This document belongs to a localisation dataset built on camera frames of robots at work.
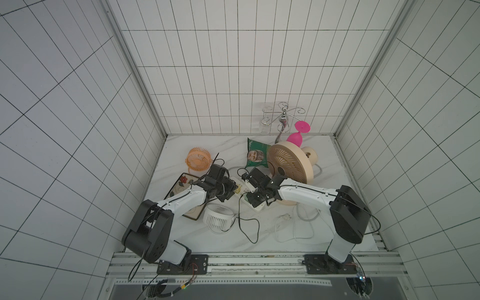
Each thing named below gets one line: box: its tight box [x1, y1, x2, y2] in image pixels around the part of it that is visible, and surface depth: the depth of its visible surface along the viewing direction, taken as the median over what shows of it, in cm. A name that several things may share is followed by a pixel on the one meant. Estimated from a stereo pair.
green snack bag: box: [245, 137, 271, 169], surface depth 102 cm
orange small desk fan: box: [185, 146, 213, 177], surface depth 99 cm
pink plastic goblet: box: [286, 120, 311, 148], surface depth 89 cm
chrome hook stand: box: [261, 101, 306, 144], surface depth 92 cm
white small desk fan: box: [202, 203, 235, 235], surface depth 79 cm
